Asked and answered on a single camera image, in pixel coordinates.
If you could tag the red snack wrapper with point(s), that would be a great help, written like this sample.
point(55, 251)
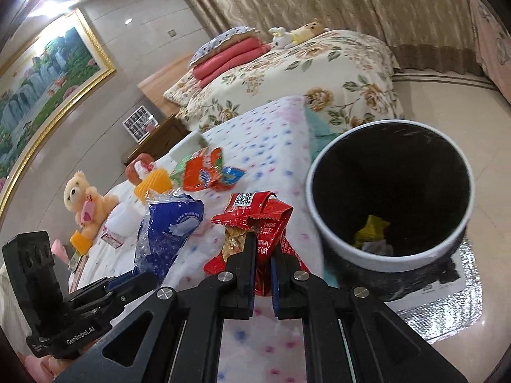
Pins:
point(271, 215)

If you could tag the floral bedspread bed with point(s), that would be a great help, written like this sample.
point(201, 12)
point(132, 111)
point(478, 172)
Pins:
point(319, 60)

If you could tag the white plush rabbit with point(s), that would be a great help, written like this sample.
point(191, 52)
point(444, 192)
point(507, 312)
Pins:
point(279, 39)

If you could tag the yellow crumpled wrapper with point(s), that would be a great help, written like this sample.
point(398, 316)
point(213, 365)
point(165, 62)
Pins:
point(371, 229)

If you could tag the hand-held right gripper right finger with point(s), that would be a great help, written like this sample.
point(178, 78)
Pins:
point(275, 287)

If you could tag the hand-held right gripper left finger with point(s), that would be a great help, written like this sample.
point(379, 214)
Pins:
point(248, 263)

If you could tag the red folded blanket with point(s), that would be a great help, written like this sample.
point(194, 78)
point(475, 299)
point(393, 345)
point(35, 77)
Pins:
point(227, 60)

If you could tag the orange green snack packet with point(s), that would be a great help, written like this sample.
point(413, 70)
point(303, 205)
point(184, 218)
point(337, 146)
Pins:
point(199, 171)

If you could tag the yellow plush bear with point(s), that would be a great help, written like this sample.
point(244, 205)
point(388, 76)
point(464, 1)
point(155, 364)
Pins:
point(307, 32)

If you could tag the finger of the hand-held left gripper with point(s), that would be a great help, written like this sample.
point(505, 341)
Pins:
point(135, 285)

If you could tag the teal cloth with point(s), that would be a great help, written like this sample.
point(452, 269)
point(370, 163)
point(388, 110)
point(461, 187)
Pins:
point(319, 135)

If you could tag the white framed calendar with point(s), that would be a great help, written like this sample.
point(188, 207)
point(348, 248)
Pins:
point(137, 123)

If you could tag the blue plastic bag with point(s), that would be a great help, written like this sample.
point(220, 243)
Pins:
point(175, 223)

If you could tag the polka dot pillow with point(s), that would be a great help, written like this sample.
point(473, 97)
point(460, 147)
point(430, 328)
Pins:
point(223, 36)

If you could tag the wooden nightstand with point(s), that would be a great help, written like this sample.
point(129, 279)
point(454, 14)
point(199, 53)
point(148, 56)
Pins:
point(163, 133)

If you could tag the pink heart print cover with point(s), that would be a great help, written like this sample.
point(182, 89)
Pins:
point(495, 48)

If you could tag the grey crumpled wrapper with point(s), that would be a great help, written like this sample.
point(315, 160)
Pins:
point(379, 248)

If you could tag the framed landscape painting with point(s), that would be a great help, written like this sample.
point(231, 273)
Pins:
point(40, 87)

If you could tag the floral pillow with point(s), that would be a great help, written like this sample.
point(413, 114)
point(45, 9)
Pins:
point(179, 87)

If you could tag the yellow spiky ball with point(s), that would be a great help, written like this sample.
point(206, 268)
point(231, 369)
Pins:
point(153, 183)

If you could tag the silver foil mat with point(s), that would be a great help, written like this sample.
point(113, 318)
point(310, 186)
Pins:
point(459, 299)

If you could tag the pink printed card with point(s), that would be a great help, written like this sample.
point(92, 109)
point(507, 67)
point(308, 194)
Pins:
point(111, 239)

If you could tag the wooden headboard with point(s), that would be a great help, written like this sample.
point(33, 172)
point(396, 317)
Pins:
point(167, 75)

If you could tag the tan teddy bear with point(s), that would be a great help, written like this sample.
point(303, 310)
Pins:
point(80, 195)

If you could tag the small blue wrapper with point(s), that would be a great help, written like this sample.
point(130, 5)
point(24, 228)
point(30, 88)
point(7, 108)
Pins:
point(232, 175)

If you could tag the white plastic bag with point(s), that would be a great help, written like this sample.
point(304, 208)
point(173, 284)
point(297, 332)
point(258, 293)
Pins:
point(141, 169)

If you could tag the white trash can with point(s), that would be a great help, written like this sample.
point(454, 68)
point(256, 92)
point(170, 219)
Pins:
point(399, 159)

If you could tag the white dotted bedsheet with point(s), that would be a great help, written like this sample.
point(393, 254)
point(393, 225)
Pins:
point(259, 135)

